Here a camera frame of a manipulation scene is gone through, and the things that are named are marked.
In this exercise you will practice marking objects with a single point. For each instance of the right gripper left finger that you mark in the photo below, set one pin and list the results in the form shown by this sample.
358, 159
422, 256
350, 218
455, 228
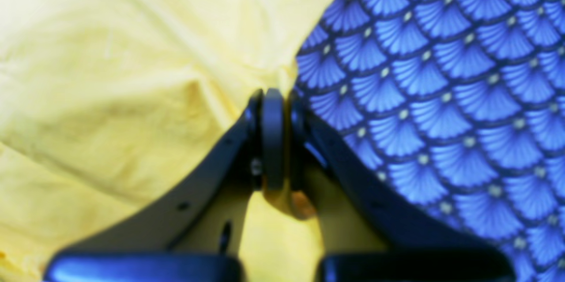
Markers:
193, 232

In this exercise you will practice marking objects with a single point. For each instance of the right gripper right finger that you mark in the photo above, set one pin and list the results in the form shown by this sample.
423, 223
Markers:
369, 232

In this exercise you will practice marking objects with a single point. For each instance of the yellow T-shirt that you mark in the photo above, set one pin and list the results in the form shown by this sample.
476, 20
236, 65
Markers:
105, 104

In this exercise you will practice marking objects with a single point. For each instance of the blue fan-patterned tablecloth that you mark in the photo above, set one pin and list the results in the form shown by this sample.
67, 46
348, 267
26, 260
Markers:
459, 106

